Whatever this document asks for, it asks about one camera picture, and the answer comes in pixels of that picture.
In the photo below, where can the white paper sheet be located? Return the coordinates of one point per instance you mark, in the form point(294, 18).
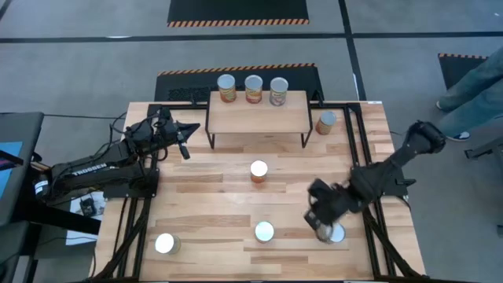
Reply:
point(76, 236)

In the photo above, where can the black hazard-striped floor mat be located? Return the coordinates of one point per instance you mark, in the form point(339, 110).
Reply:
point(184, 84)
point(456, 70)
point(236, 9)

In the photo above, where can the peach can blue-grey label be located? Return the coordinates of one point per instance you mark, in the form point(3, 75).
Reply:
point(278, 85)

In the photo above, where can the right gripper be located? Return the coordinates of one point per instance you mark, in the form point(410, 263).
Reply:
point(330, 200)

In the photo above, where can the corn can orange label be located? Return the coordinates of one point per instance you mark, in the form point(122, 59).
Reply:
point(264, 231)
point(253, 83)

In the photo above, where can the black metal table frame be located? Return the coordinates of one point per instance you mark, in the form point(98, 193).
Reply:
point(147, 208)

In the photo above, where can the blue sheet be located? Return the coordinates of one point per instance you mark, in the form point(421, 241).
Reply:
point(6, 182)

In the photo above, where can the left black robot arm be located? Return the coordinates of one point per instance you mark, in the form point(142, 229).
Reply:
point(94, 169)

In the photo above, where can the black side desk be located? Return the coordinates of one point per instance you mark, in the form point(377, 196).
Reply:
point(27, 157)

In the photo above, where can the grey metal stand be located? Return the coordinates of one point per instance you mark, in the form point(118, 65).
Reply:
point(485, 149)

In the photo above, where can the small black device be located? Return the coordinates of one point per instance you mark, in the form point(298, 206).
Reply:
point(88, 207)

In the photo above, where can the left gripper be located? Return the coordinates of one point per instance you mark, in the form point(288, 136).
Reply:
point(167, 131)

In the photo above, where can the orange red labelled can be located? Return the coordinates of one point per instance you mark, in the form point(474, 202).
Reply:
point(259, 169)

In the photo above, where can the carrots can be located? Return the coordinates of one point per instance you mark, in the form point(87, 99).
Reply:
point(165, 243)

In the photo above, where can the black support beam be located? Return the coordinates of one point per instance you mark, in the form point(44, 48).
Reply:
point(67, 220)

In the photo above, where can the wooden shelf black legs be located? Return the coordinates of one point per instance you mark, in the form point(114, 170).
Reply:
point(259, 116)

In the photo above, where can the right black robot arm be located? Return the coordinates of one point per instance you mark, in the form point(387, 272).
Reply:
point(426, 135)

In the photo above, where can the person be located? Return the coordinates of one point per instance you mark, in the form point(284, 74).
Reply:
point(479, 90)

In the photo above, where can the blue labelled can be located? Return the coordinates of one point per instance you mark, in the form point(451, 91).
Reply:
point(339, 234)

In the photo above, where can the green beans can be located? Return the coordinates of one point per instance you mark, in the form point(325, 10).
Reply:
point(327, 118)
point(226, 84)

